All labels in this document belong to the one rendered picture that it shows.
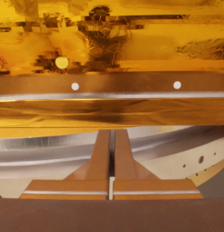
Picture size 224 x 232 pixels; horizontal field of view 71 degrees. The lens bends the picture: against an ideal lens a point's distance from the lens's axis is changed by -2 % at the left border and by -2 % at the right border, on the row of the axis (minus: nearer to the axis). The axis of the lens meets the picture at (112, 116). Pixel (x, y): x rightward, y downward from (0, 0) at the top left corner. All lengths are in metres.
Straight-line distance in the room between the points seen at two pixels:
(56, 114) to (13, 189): 0.12
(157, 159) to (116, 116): 0.09
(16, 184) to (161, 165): 0.20
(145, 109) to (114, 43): 0.11
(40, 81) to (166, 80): 0.19
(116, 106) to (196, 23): 0.15
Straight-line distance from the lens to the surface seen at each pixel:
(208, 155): 0.34
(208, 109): 0.30
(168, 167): 0.27
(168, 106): 0.27
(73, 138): 0.24
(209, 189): 0.44
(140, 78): 0.25
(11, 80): 0.30
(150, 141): 0.30
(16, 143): 0.26
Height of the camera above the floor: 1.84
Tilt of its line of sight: 15 degrees down
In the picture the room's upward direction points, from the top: 1 degrees counter-clockwise
